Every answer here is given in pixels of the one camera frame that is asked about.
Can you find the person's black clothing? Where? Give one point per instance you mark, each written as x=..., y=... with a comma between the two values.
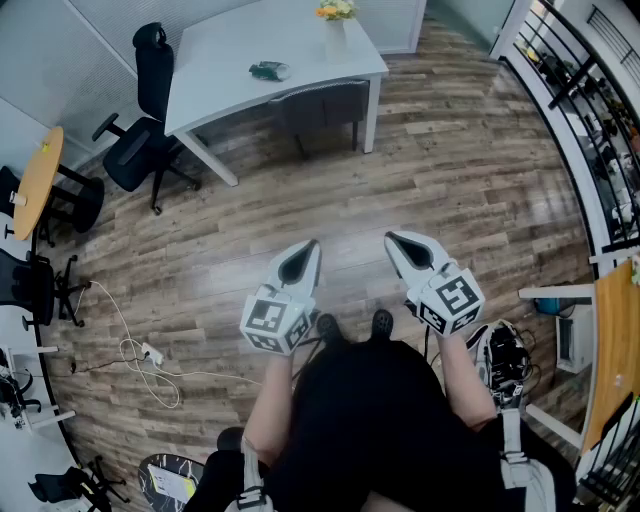
x=375, y=425

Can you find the black metal railing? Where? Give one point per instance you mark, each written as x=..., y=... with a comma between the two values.
x=575, y=80

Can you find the black equipment clutter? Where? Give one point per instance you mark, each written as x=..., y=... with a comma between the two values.
x=15, y=395

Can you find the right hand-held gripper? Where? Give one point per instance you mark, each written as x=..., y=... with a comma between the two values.
x=450, y=300

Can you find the green tissue pack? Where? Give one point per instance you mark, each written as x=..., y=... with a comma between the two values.
x=270, y=71

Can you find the white computer case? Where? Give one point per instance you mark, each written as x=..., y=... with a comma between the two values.
x=575, y=340

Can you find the white vase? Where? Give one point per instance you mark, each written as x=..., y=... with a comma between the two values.
x=335, y=42

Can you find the round wooden table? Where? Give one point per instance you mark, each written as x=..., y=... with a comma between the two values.
x=37, y=185

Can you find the paper cup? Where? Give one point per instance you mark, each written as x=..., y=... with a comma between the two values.
x=18, y=198

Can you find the white black equipment pack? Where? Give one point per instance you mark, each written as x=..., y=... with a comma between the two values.
x=505, y=355

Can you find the black office chair with headrest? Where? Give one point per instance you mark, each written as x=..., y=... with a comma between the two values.
x=150, y=65

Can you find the wooden desk with white legs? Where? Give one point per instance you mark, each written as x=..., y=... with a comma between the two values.
x=617, y=350

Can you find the small flower bunch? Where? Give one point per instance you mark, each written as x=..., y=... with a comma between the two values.
x=636, y=272

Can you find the black marble stool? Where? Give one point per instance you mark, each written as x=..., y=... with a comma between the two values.
x=150, y=462

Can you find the person's right forearm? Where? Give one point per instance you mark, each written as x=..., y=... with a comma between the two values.
x=465, y=380

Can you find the person's left forearm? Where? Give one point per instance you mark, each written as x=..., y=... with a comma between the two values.
x=270, y=400

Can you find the yellow white paper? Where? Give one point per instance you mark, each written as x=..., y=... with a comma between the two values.
x=172, y=482

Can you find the yellow orange flower bouquet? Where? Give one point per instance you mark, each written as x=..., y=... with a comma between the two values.
x=336, y=9

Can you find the white power strip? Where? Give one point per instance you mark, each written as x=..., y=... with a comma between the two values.
x=152, y=353

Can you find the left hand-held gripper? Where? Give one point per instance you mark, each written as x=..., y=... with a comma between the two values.
x=272, y=320

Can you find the person's left black shoe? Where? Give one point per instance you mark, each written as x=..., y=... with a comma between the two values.
x=328, y=327

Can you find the blue bin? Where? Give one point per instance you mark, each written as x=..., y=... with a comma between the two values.
x=546, y=305

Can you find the white side desk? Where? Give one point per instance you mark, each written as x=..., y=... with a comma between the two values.
x=20, y=460

